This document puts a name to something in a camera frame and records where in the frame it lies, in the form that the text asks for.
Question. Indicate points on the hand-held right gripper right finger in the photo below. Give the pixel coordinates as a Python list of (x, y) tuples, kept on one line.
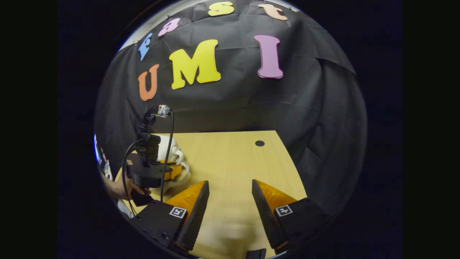
[(266, 216)]

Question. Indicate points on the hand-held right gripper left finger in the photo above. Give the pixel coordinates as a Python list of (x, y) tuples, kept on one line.
[(196, 219)]

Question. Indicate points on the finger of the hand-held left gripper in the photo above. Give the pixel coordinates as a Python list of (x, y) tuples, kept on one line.
[(167, 162), (176, 172)]

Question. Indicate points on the black backdrop cloth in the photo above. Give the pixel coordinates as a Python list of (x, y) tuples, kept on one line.
[(233, 104)]

